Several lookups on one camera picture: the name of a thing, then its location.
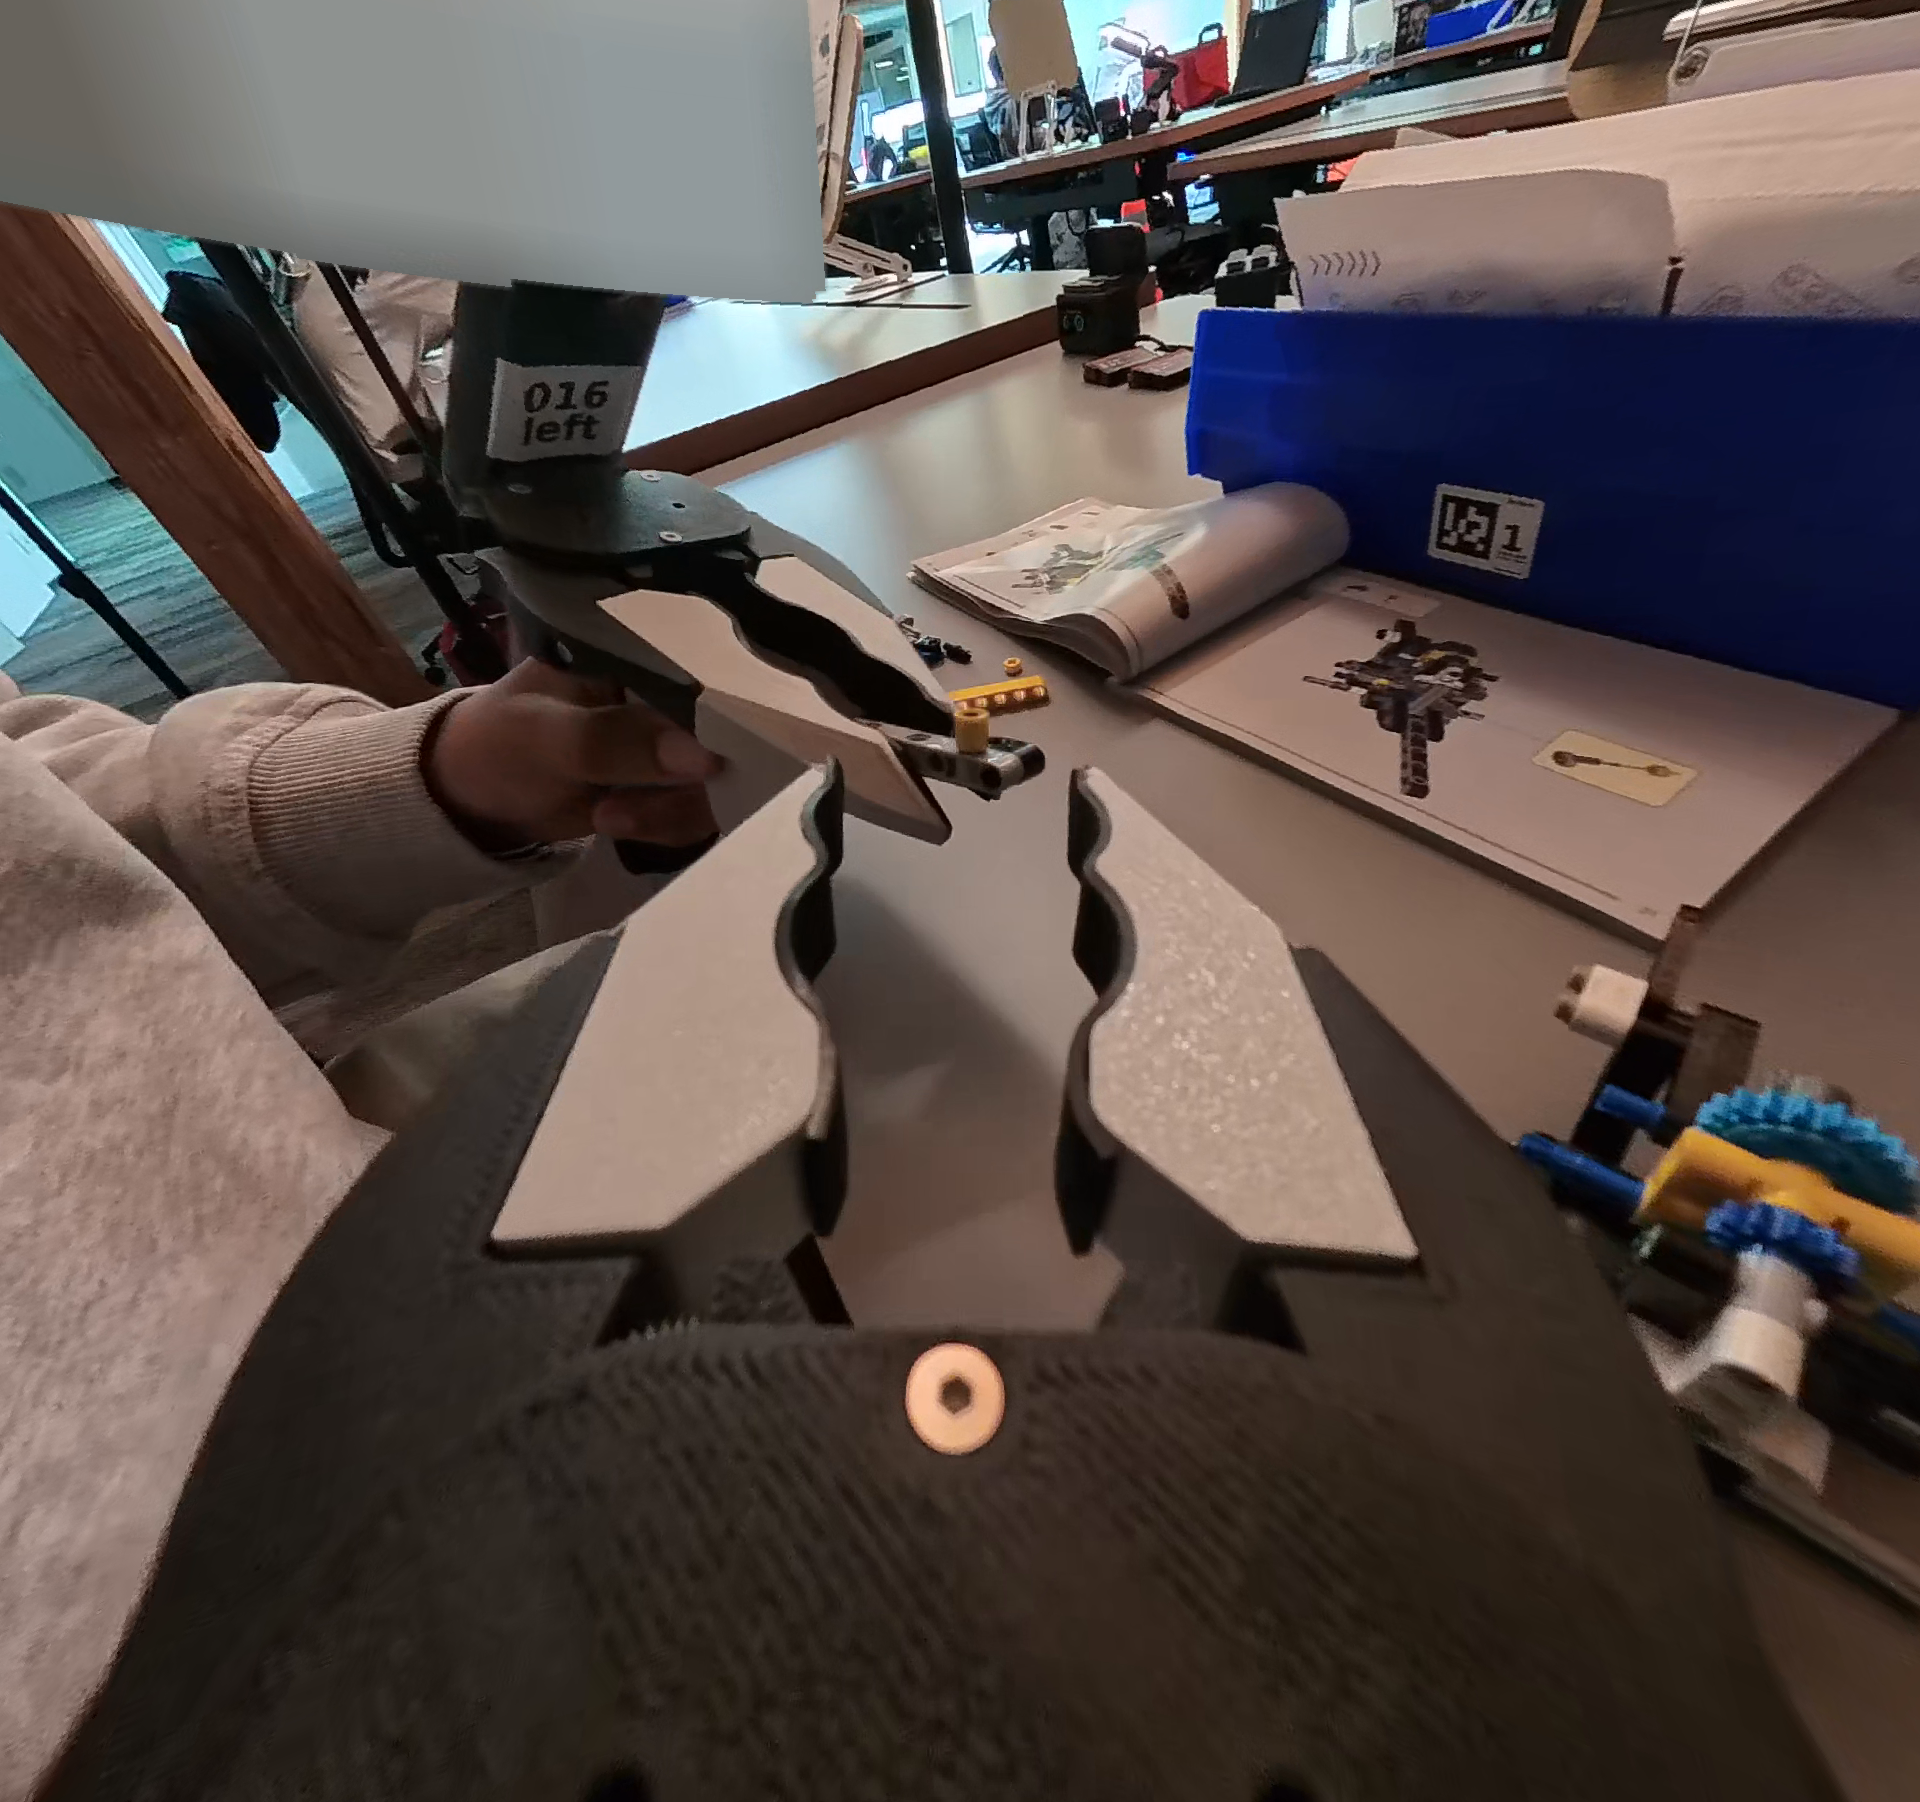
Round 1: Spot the person's left hand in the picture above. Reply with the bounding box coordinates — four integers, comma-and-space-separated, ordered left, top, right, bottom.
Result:
425, 663, 731, 853

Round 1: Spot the white cardboard box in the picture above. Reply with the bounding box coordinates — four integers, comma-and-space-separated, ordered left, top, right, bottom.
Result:
1274, 62, 1920, 323

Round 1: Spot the wooden beam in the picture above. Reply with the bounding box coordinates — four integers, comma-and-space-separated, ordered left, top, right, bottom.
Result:
0, 204, 440, 711

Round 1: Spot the white instruction booklet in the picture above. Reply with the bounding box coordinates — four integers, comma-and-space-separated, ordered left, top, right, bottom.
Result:
909, 482, 1904, 945

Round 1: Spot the blue plastic bin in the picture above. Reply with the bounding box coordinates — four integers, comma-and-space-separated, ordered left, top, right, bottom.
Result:
1182, 306, 1920, 712

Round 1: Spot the red bag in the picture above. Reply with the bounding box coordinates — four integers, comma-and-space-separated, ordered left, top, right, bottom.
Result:
1153, 21, 1237, 118

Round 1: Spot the person's grey clothing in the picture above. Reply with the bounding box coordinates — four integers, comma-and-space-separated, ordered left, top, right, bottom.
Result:
0, 843, 633, 1802

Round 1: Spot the multicoloured lego assembly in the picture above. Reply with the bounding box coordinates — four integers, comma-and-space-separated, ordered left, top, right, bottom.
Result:
1515, 906, 1920, 1610

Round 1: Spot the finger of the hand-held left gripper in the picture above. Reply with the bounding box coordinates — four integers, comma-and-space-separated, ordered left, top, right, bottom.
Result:
596, 587, 959, 849
728, 550, 962, 728

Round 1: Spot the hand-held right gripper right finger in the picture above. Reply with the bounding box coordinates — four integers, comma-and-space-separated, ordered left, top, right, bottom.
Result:
1057, 765, 1422, 1264

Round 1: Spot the black laptop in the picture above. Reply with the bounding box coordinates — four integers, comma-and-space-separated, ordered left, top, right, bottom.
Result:
1229, 0, 1334, 109

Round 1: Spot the black pole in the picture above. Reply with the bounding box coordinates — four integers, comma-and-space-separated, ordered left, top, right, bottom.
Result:
885, 0, 981, 278

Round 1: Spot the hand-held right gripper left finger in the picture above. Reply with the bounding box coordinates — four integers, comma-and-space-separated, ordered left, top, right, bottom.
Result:
487, 761, 852, 1277

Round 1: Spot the person's left forearm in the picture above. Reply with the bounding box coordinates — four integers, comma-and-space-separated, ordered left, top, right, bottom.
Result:
0, 676, 581, 1025

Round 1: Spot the grey lego beam with yellow pin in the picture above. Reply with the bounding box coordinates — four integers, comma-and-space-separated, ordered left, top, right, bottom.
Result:
882, 714, 1049, 803

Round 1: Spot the black tripod leg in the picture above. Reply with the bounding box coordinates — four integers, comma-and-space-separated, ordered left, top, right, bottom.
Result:
0, 479, 200, 705

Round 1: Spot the small black camera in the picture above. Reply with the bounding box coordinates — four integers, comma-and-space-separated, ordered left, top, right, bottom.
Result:
1057, 272, 1154, 359

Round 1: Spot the long office desk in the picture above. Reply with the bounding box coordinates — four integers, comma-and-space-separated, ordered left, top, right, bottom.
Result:
840, 25, 1575, 278

